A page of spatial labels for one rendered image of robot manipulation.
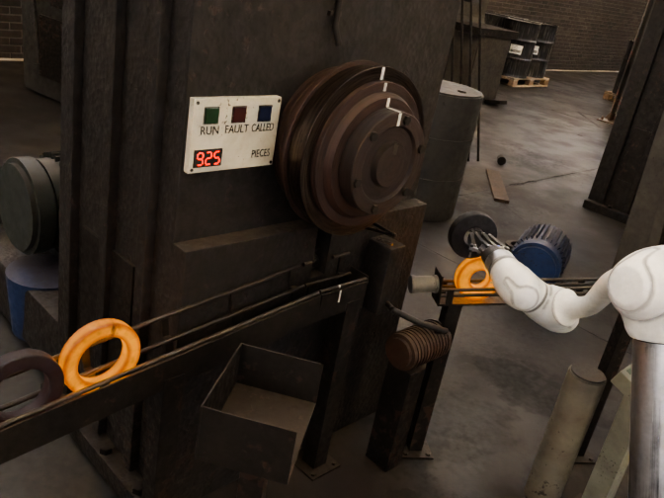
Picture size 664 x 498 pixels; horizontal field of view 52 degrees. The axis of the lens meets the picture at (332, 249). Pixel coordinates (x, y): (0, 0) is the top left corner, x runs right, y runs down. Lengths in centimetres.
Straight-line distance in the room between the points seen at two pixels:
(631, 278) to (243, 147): 94
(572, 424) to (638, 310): 107
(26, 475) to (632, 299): 179
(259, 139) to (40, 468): 125
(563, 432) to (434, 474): 47
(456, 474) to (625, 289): 136
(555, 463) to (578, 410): 22
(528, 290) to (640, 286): 56
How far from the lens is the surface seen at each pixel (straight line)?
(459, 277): 225
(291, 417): 164
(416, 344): 220
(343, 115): 173
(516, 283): 187
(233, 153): 173
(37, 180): 277
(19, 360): 154
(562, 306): 196
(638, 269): 137
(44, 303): 273
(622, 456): 241
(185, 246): 174
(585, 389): 233
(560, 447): 245
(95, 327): 159
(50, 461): 242
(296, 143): 173
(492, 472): 265
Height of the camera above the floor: 161
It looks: 23 degrees down
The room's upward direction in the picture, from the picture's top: 11 degrees clockwise
